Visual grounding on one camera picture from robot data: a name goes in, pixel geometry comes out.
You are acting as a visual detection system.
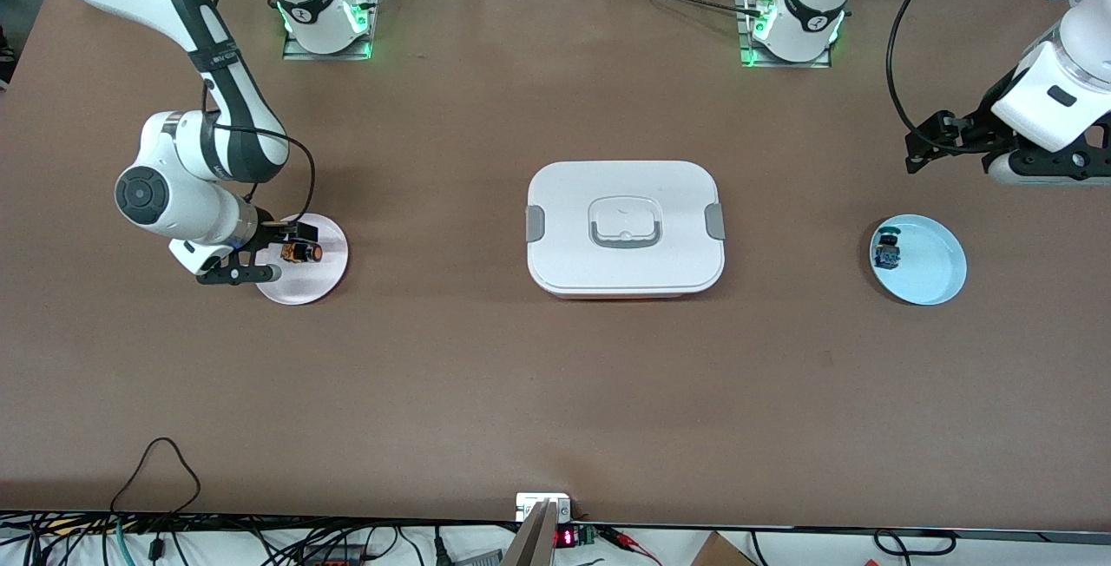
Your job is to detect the thin black looped cable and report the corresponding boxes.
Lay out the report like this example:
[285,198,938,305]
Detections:
[109,437,203,517]

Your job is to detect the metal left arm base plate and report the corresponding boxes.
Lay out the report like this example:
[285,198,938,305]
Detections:
[736,0,832,69]

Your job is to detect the blue push-button switch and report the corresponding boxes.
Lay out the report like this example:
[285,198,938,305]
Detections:
[875,226,904,271]

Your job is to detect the light blue round plate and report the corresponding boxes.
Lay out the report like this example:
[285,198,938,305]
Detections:
[870,214,968,306]

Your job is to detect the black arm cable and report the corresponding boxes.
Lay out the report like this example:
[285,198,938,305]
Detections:
[201,80,318,224]
[885,0,990,155]

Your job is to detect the black flat-looped cable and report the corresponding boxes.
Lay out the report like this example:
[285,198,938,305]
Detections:
[872,530,957,558]

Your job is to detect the brown cardboard piece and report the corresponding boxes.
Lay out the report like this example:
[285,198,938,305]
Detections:
[690,531,758,566]

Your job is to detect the grey metal bar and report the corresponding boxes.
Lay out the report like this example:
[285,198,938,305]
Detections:
[503,501,557,566]

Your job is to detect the red test leads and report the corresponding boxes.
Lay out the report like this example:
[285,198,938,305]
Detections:
[599,527,662,566]

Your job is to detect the white lunch box grey latches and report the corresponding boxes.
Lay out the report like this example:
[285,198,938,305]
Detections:
[525,160,726,300]

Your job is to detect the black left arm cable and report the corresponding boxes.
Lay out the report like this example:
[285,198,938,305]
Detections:
[885,0,990,155]

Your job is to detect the white socket box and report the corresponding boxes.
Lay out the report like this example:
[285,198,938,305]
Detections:
[516,492,574,522]

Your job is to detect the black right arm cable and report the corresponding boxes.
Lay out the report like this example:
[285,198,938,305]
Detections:
[201,80,318,224]

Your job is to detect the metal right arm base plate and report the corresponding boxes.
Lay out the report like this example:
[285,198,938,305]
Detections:
[282,0,381,61]

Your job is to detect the pink round plate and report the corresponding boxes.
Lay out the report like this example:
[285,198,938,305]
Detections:
[254,213,350,306]

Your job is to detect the black power strip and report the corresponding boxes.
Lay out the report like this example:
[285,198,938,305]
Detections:
[299,544,370,566]

